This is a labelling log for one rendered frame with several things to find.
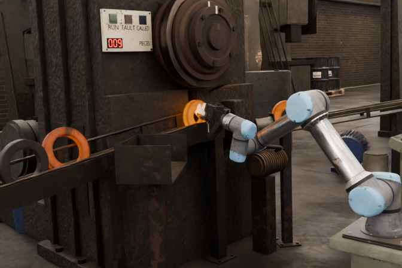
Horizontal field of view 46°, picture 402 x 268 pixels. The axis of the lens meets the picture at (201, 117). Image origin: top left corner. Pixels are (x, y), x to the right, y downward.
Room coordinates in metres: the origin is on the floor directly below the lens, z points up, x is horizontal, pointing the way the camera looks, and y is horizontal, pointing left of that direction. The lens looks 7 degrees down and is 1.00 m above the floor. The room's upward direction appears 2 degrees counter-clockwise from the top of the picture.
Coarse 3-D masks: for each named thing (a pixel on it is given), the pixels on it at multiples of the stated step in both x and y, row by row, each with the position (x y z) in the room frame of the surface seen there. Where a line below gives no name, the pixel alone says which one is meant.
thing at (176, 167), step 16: (128, 144) 1.78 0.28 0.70; (144, 144) 1.89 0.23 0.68; (160, 144) 1.88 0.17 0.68; (176, 144) 1.87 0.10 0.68; (128, 160) 1.64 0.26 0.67; (144, 160) 1.62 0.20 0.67; (160, 160) 1.61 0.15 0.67; (176, 160) 1.87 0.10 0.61; (128, 176) 1.64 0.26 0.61; (144, 176) 1.62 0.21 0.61; (160, 176) 1.61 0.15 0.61; (176, 176) 1.68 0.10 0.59; (160, 192) 1.74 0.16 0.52; (160, 208) 1.74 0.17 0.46; (160, 224) 1.74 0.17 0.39; (160, 240) 1.74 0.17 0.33; (160, 256) 1.75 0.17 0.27
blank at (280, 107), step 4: (284, 100) 2.50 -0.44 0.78; (276, 104) 2.51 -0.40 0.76; (280, 104) 2.49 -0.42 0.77; (284, 104) 2.49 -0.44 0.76; (276, 108) 2.48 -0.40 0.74; (280, 108) 2.49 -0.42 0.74; (284, 108) 2.49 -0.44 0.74; (272, 112) 2.50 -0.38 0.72; (276, 112) 2.48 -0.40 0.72; (280, 112) 2.49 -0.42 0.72; (276, 116) 2.48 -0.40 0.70; (280, 116) 2.49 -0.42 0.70
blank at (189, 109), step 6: (192, 102) 2.25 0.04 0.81; (198, 102) 2.28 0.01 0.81; (204, 102) 2.31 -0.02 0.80; (186, 108) 2.24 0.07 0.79; (192, 108) 2.25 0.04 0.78; (186, 114) 2.23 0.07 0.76; (192, 114) 2.24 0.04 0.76; (186, 120) 2.23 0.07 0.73; (192, 120) 2.24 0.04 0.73; (198, 120) 2.31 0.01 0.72
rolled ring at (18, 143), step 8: (8, 144) 1.64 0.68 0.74; (16, 144) 1.64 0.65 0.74; (24, 144) 1.66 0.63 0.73; (32, 144) 1.68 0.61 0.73; (40, 144) 1.71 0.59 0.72; (8, 152) 1.62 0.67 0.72; (40, 152) 1.70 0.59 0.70; (0, 160) 1.60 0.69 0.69; (8, 160) 1.61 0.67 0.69; (40, 160) 1.71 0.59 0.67; (48, 160) 1.73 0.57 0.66; (0, 168) 1.59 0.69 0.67; (8, 168) 1.61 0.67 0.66; (40, 168) 1.70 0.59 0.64; (0, 176) 1.60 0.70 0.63; (8, 176) 1.61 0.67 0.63
